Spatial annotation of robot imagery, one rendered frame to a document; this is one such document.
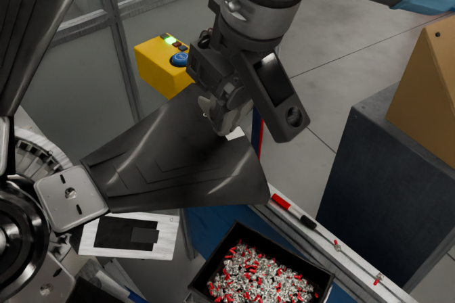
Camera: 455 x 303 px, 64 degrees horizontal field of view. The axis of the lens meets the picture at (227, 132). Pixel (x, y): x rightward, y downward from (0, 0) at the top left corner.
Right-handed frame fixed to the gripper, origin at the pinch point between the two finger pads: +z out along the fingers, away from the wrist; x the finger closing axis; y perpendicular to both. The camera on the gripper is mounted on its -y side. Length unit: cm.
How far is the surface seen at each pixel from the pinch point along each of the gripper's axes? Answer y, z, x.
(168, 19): 65, 47, -42
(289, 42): 85, 146, -184
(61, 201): 4.1, 0.0, 23.5
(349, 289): -32.8, 27.7, -12.4
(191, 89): 10.1, 1.8, -1.5
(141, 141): 6.4, 1.2, 10.6
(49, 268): -0.2, 5.6, 28.3
